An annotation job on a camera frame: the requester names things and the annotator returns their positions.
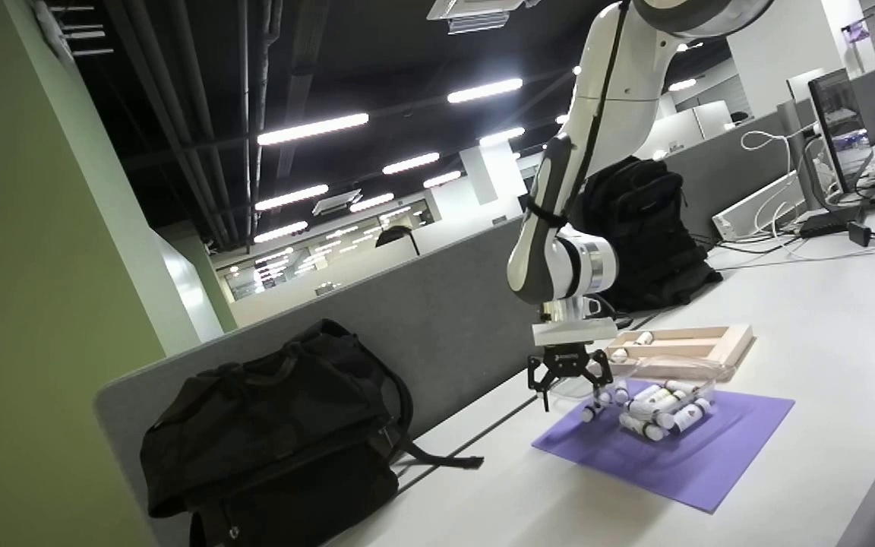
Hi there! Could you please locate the black ceiling pipe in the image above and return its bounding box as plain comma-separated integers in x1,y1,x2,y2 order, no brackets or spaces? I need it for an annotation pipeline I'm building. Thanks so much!
236,0,279,253

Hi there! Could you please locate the black duffel bag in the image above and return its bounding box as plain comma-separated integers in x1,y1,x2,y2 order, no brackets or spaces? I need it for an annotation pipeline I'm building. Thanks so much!
136,315,487,547

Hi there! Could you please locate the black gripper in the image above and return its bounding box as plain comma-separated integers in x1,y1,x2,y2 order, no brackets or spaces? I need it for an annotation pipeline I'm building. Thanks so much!
525,342,618,413

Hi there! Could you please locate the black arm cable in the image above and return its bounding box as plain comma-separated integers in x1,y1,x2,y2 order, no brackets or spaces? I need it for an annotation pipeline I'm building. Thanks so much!
518,0,636,232

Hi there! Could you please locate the purple mat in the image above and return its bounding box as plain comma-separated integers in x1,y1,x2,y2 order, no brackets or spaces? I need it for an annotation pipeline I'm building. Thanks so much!
529,388,799,517

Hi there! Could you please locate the ceiling cable ladder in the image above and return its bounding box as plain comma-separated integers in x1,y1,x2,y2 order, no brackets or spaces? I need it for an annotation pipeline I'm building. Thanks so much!
29,0,119,62

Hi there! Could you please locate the pile of white batteries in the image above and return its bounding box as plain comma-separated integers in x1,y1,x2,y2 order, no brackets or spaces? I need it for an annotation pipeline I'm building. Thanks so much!
577,374,722,445

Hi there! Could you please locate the grey desk partition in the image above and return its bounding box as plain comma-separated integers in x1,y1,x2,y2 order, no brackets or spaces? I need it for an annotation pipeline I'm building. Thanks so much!
674,107,799,253
92,190,618,547

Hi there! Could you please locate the fluorescent ceiling light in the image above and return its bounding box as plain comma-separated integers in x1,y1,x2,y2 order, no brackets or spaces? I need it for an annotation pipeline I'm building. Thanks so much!
257,108,372,149
254,220,309,246
254,182,332,215
348,188,398,215
420,166,466,190
443,76,525,107
379,149,443,180
479,124,529,149

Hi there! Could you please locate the black computer monitor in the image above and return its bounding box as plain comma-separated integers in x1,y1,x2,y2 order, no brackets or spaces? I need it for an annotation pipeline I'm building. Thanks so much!
797,63,875,236

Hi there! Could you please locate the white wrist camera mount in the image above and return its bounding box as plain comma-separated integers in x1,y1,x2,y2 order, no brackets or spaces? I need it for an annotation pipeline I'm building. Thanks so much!
529,313,622,353

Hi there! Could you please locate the white ribbed device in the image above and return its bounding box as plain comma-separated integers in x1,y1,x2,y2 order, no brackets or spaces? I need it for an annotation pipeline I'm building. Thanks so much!
708,166,811,244

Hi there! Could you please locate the wooden tray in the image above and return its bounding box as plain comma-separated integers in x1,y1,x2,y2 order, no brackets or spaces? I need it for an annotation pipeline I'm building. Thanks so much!
603,321,759,387

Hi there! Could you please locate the black backpack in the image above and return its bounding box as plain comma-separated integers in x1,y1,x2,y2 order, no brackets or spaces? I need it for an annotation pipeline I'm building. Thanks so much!
568,153,728,315

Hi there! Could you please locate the ceiling air vent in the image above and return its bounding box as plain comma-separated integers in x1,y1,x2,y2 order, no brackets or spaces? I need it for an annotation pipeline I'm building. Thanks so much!
424,0,543,39

